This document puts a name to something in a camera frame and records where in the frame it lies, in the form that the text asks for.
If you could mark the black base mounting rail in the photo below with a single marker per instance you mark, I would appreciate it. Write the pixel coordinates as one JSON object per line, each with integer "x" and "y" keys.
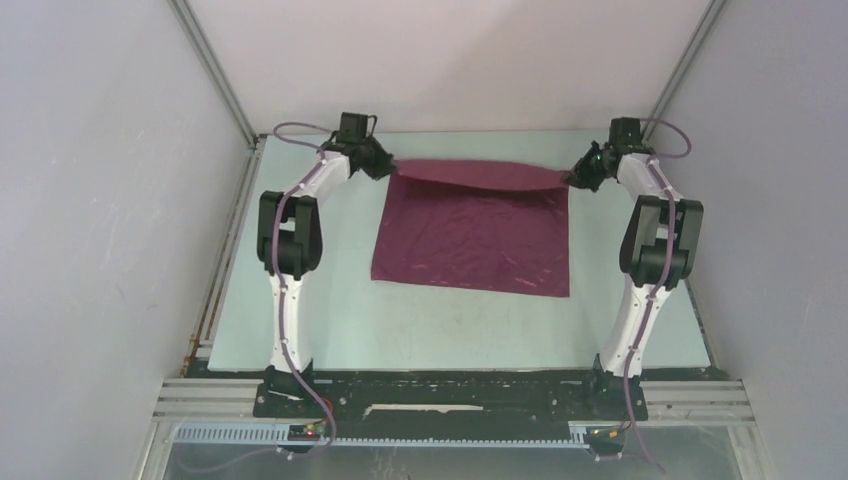
{"x": 540, "y": 404}

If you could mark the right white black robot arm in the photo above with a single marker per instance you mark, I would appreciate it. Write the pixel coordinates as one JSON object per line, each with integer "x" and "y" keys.
{"x": 657, "y": 252}

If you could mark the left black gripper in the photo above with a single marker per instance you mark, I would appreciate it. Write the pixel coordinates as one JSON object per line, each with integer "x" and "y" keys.
{"x": 384, "y": 166}

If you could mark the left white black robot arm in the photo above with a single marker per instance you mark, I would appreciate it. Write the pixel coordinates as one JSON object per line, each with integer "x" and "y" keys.
{"x": 290, "y": 243}

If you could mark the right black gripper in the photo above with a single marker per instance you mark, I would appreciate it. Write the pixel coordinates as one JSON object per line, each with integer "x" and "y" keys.
{"x": 580, "y": 175}

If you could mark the white cable duct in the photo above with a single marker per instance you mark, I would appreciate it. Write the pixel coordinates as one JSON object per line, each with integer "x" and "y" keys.
{"x": 275, "y": 435}

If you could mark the maroon cloth napkin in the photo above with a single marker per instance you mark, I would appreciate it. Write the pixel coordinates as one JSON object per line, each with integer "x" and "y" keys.
{"x": 475, "y": 224}

